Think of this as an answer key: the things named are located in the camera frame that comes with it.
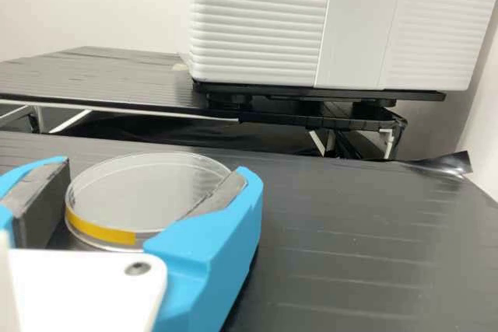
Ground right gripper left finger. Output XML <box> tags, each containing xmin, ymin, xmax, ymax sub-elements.
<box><xmin>0</xmin><ymin>156</ymin><xmax>72</xmax><ymax>250</ymax></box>

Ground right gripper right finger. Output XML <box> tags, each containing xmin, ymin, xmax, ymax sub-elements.
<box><xmin>142</xmin><ymin>166</ymin><xmax>265</xmax><ymax>332</ymax></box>

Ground petri dish lid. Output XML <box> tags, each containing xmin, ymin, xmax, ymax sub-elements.
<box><xmin>64</xmin><ymin>152</ymin><xmax>247</xmax><ymax>252</ymax></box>

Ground black platform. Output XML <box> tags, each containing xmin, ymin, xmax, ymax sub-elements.
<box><xmin>0</xmin><ymin>131</ymin><xmax>498</xmax><ymax>332</ymax></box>
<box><xmin>0</xmin><ymin>46</ymin><xmax>409</xmax><ymax>162</ymax></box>

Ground incubator door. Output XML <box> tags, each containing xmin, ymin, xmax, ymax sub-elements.
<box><xmin>188</xmin><ymin>0</ymin><xmax>489</xmax><ymax>92</ymax></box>

